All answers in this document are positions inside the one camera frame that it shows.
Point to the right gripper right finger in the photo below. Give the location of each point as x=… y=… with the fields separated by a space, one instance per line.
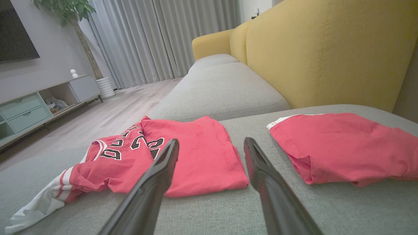
x=274 y=202

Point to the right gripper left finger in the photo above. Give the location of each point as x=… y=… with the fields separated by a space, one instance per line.
x=147 y=202

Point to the red jersey with white sleeves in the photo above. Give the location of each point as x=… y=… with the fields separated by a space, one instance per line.
x=202 y=156

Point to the red shorts with white waistband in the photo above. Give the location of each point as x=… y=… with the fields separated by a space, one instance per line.
x=343 y=147

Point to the white ribbed plant pot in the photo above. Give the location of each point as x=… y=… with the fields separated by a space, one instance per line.
x=105 y=88

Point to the grey and yellow sofa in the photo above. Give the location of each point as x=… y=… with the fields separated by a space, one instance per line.
x=222 y=88

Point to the grey crumpled bundle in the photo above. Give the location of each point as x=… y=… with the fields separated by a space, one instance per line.
x=56 y=104

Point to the small white figurine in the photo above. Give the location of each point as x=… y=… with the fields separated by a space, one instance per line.
x=74 y=72

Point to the low TV cabinet with drawers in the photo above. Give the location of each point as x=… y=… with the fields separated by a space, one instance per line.
x=26 y=112

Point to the grey pleated curtain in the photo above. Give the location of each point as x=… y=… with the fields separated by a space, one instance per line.
x=147 y=39

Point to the green potted tree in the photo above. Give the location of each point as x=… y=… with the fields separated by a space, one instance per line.
x=67 y=9

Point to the small white wall fixture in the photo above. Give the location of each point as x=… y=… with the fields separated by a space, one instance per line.
x=256 y=13

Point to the black wall television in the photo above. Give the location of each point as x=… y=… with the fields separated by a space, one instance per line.
x=14 y=36

